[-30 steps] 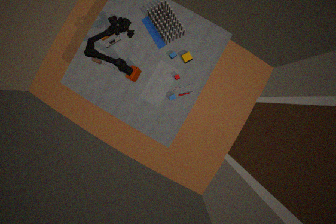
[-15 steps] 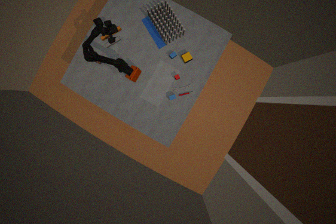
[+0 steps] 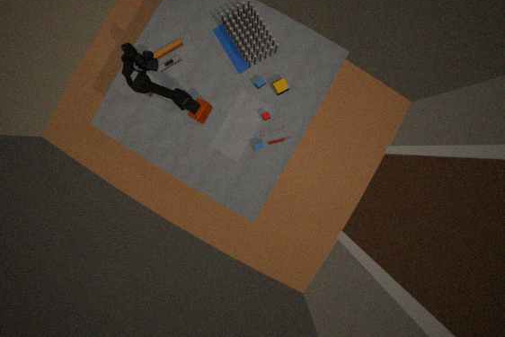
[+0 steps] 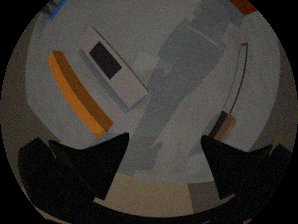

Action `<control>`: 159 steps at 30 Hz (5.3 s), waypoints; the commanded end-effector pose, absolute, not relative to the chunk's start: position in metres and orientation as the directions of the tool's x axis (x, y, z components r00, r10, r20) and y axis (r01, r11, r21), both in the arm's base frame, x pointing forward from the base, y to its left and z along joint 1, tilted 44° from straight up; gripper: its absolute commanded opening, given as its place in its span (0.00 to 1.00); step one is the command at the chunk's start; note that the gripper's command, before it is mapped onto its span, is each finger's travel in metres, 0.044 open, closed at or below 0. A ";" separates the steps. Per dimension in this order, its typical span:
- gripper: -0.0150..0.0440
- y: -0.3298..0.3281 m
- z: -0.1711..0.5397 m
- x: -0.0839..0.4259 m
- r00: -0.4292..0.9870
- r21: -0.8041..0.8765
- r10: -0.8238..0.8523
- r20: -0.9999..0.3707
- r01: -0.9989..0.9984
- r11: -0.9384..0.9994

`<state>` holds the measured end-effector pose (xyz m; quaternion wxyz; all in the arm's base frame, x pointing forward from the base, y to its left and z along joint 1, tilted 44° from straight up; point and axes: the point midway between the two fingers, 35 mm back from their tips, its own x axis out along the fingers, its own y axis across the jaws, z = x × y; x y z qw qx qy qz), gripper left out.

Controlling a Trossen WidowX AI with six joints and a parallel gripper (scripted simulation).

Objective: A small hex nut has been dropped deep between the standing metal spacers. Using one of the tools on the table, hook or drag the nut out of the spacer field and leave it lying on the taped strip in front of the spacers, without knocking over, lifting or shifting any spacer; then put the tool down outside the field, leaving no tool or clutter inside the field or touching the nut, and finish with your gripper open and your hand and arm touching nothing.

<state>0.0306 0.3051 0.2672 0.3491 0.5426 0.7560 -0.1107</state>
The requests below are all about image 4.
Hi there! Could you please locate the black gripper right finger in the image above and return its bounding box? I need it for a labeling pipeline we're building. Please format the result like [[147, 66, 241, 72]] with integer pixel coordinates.
[[201, 135, 273, 200]]

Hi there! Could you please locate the blue flat strip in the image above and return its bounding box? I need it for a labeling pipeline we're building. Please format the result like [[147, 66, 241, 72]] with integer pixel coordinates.
[[49, 0, 67, 20]]

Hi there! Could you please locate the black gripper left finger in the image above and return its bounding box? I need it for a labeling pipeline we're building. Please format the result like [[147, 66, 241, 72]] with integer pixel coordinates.
[[48, 132, 129, 200]]

